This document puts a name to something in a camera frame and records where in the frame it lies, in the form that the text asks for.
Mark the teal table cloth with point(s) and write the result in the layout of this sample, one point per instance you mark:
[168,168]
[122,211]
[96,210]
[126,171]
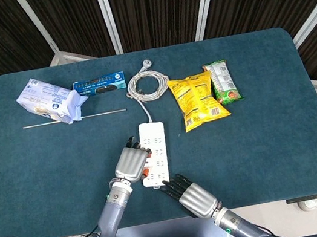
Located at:
[48,174]

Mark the yellow snack bag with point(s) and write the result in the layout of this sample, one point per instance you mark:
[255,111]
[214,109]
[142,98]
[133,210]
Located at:
[196,99]

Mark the dark folding screen partition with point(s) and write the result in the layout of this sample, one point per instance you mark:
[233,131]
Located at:
[157,5]

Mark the blue cookie box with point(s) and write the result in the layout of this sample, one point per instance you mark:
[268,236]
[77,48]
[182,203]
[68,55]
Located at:
[100,84]

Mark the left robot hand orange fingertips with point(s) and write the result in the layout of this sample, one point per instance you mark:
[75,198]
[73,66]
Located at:
[131,163]

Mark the white power strip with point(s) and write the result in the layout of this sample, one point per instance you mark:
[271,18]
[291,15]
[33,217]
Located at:
[160,155]

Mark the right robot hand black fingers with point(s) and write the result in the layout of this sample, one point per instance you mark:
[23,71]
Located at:
[197,199]

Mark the white blue wipes pack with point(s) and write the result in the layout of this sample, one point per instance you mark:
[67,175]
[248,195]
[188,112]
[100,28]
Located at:
[48,101]

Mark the green snack bag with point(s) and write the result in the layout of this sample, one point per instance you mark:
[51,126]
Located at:
[224,82]

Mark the thin metal rod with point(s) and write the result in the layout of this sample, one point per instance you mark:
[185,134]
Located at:
[102,114]

